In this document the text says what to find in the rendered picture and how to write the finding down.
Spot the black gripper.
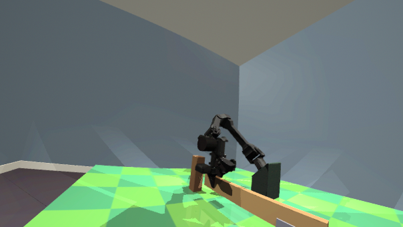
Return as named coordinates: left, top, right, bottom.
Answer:
left=195, top=151, right=227, bottom=188

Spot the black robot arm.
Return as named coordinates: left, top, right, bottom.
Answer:
left=197, top=113, right=267, bottom=173

